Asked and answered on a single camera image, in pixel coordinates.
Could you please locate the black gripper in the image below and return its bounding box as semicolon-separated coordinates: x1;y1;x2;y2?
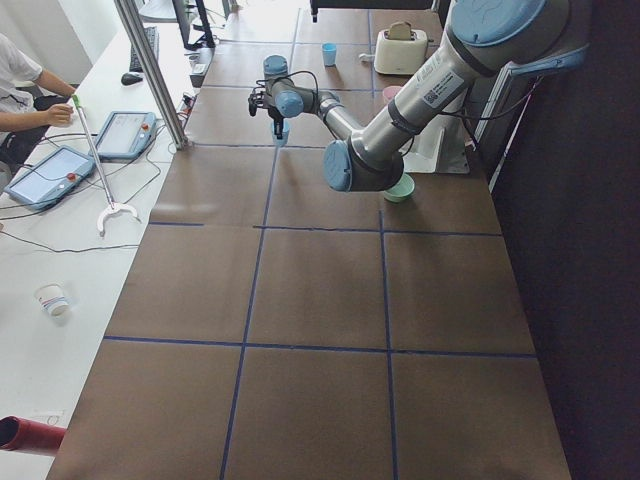
269;104;284;138

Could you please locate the light blue cup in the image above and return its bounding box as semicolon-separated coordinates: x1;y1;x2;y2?
321;42;337;67
271;121;290;148

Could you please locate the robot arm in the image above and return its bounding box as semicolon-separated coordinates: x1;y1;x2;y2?
248;1;592;192

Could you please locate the orange black connector block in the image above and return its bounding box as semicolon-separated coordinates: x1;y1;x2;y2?
180;93;196;115

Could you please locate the pink bowl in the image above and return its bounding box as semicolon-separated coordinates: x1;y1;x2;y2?
382;85;402;104

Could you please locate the green bowl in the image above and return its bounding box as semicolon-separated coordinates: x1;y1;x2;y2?
383;173;415;203

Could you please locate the black monitor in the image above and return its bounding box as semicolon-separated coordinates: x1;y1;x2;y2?
172;0;216;51

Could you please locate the cream toaster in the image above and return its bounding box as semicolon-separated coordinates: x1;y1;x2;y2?
374;30;428;76

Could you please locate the far teach pendant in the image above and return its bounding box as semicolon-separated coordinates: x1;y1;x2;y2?
96;111;157;162

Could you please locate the teach pendant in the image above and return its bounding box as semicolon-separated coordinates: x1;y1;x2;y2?
4;146;94;211
96;111;157;162

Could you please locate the bread slice in toaster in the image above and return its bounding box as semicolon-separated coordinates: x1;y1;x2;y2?
387;21;412;41

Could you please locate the black keyboard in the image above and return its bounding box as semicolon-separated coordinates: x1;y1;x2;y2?
128;25;160;72

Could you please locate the black computer mouse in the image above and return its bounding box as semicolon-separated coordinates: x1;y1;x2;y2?
121;72;143;86

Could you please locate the reacher grabber tool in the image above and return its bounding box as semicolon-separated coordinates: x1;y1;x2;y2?
71;94;140;237

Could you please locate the near teach pendant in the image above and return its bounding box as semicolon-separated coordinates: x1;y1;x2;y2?
4;146;94;211

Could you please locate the seated person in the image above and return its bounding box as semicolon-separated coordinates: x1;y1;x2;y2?
1;36;75;172

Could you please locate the paper cup on desk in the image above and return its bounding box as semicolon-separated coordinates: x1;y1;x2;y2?
34;283;69;317

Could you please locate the red cylinder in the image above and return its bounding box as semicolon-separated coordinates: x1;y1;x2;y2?
1;416;66;457

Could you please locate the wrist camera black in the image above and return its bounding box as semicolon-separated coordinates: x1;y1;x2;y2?
248;88;268;117

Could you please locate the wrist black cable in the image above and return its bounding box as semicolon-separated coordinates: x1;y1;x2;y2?
255;70;321;94

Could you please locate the aluminium frame post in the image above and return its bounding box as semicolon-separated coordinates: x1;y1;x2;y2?
114;0;189;151

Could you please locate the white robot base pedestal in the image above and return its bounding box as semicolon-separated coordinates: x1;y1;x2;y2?
404;86;486;174

